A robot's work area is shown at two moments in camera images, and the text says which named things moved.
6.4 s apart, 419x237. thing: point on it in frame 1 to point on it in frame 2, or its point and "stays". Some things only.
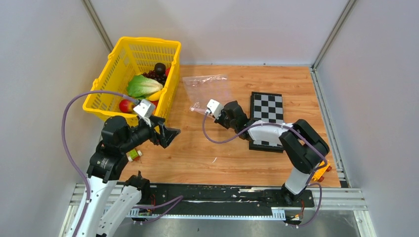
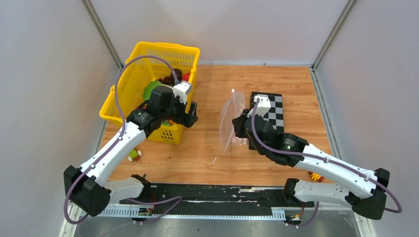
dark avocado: [160, 68] to [179, 74]
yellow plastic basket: [103, 106] to [184, 59]
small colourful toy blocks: [133, 155] stays
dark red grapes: [151, 74] to [167, 79]
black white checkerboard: [266, 107] stays
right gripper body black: [224, 121] stays
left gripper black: [167, 135] to [187, 120]
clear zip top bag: [201, 90] to [228, 137]
